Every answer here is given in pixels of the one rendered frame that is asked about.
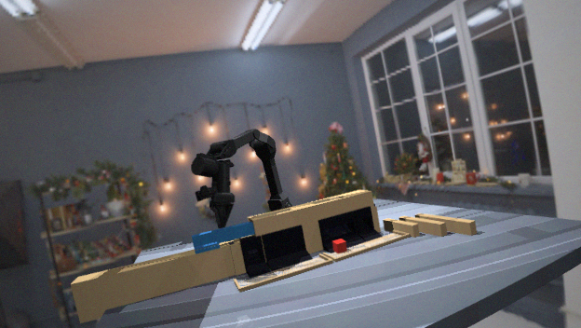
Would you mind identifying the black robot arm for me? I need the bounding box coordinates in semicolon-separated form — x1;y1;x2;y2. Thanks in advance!
191;129;293;212

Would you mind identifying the small red block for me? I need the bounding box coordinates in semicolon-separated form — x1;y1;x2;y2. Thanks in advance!
332;239;347;253

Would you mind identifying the brown rectangular bar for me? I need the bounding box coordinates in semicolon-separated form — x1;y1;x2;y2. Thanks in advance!
415;213;477;236

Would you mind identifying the tan rectangular bar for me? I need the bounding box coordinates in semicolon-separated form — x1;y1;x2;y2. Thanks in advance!
399;216;448;237

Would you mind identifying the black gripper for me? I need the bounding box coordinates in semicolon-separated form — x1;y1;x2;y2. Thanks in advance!
209;178;235;228

